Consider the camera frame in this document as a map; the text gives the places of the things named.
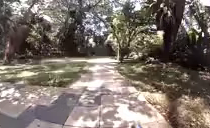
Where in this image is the grass with dry leaves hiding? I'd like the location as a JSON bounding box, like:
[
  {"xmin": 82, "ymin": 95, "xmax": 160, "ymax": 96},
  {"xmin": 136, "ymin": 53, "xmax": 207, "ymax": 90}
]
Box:
[{"xmin": 116, "ymin": 58, "xmax": 210, "ymax": 128}]

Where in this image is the patchy grass lawn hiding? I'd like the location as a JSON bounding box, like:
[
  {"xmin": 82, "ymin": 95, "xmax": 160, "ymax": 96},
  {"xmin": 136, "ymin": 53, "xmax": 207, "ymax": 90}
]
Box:
[{"xmin": 0, "ymin": 59, "xmax": 94, "ymax": 88}]

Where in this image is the small light green tree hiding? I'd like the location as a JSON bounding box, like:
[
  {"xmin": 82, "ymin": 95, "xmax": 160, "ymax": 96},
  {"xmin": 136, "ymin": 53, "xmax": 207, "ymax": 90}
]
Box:
[{"xmin": 104, "ymin": 9, "xmax": 151, "ymax": 64}]

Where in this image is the wood of trees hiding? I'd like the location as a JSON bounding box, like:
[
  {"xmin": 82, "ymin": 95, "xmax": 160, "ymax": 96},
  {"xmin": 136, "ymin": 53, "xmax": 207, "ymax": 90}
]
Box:
[{"xmin": 0, "ymin": 0, "xmax": 210, "ymax": 68}]

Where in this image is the thick dark tree trunk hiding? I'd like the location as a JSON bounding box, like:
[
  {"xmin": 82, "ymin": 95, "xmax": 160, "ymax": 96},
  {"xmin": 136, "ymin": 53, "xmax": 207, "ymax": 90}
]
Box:
[{"xmin": 152, "ymin": 0, "xmax": 187, "ymax": 64}]

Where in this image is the grey stone slab path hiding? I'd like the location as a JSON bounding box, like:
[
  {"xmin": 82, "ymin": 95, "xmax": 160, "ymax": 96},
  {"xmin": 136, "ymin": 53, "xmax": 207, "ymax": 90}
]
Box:
[{"xmin": 0, "ymin": 56, "xmax": 174, "ymax": 128}]

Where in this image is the leaning tree trunk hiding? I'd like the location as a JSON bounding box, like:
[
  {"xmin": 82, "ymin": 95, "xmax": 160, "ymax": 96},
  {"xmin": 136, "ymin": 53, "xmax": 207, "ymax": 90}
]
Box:
[{"xmin": 2, "ymin": 22, "xmax": 31, "ymax": 65}]

